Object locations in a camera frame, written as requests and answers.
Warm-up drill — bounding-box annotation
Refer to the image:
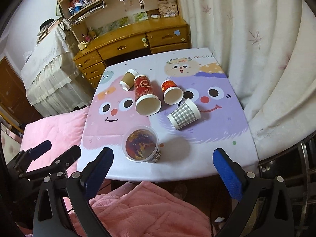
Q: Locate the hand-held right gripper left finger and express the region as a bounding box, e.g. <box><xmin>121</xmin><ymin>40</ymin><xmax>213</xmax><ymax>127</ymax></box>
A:
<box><xmin>32</xmin><ymin>147</ymin><xmax>114</xmax><ymax>237</ymax></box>

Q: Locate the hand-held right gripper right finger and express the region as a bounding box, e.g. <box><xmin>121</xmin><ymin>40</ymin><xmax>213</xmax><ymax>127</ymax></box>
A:
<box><xmin>212</xmin><ymin>148</ymin><xmax>295</xmax><ymax>237</ymax></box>

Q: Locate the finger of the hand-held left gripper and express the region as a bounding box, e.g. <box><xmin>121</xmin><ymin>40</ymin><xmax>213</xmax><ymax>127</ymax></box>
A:
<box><xmin>17</xmin><ymin>145</ymin><xmax>82</xmax><ymax>181</ymax></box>
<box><xmin>6</xmin><ymin>140</ymin><xmax>52</xmax><ymax>176</ymax></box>

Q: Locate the clear plastic cup colourful print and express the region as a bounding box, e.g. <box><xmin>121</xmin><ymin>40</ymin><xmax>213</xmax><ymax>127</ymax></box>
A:
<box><xmin>122</xmin><ymin>126</ymin><xmax>162</xmax><ymax>163</ymax></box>

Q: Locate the grey checked paper cup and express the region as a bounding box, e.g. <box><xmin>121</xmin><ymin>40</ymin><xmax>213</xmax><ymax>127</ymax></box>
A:
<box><xmin>167</xmin><ymin>98</ymin><xmax>201</xmax><ymax>130</ymax></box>

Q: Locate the brown paper cup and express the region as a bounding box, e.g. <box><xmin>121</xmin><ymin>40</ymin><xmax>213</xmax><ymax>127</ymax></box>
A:
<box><xmin>119</xmin><ymin>69</ymin><xmax>139</xmax><ymax>91</ymax></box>

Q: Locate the tall red paper cup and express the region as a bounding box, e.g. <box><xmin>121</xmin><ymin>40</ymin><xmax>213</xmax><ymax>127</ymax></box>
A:
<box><xmin>134</xmin><ymin>74</ymin><xmax>162</xmax><ymax>116</ymax></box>

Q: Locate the small red paper cup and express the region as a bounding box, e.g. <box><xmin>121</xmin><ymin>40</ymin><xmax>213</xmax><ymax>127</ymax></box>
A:
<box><xmin>161</xmin><ymin>80</ymin><xmax>184</xmax><ymax>105</ymax></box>

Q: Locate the light pink bed sheet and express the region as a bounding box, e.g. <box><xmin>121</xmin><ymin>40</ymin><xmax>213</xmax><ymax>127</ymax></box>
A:
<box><xmin>19</xmin><ymin>105</ymin><xmax>92</xmax><ymax>178</ymax></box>

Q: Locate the cartoon printed table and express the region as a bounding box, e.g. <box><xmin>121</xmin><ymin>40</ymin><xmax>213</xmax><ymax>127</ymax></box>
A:
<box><xmin>76</xmin><ymin>47</ymin><xmax>259</xmax><ymax>182</ymax></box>

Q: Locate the pink fleece blanket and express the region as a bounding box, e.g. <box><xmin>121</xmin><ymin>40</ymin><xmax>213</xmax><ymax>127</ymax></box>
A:
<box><xmin>62</xmin><ymin>180</ymin><xmax>215</xmax><ymax>237</ymax></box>

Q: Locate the brown wooden door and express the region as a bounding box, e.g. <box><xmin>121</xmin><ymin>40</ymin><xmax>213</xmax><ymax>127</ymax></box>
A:
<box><xmin>0</xmin><ymin>56</ymin><xmax>43</xmax><ymax>129</ymax></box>

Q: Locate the white lace cover cloth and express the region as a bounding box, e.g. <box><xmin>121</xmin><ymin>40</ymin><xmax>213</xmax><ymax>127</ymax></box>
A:
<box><xmin>20</xmin><ymin>22</ymin><xmax>83</xmax><ymax>116</ymax></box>

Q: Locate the chrome metal rack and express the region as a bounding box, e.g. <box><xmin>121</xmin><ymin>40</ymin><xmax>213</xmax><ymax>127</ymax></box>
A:
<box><xmin>257</xmin><ymin>131</ymin><xmax>316</xmax><ymax>237</ymax></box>

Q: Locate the black hat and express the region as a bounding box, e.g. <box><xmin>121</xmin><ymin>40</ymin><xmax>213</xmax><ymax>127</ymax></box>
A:
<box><xmin>39</xmin><ymin>18</ymin><xmax>55</xmax><ymax>29</ymax></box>

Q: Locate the white flower print curtain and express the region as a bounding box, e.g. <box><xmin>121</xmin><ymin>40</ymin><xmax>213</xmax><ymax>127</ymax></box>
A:
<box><xmin>173</xmin><ymin>0</ymin><xmax>316</xmax><ymax>161</ymax></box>

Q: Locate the wooden desk with drawers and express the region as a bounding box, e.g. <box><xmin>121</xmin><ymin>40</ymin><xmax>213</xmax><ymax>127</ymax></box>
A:
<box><xmin>73</xmin><ymin>17</ymin><xmax>192</xmax><ymax>89</ymax></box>

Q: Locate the wooden bookshelf hutch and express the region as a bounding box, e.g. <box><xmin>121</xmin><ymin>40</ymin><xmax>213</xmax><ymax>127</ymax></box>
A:
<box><xmin>49</xmin><ymin>0</ymin><xmax>178</xmax><ymax>31</ymax></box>

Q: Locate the cartoon printed box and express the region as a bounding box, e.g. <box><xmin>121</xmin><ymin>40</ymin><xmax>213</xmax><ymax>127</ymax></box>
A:
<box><xmin>158</xmin><ymin>2</ymin><xmax>179</xmax><ymax>16</ymax></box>

